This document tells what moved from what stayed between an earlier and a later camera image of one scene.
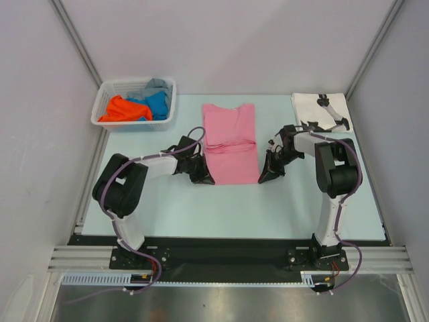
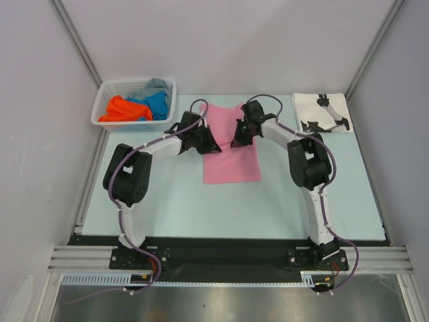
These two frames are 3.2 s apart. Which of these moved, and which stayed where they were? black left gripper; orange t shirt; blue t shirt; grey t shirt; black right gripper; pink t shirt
Moved: black left gripper; black right gripper
Stayed: pink t shirt; blue t shirt; grey t shirt; orange t shirt
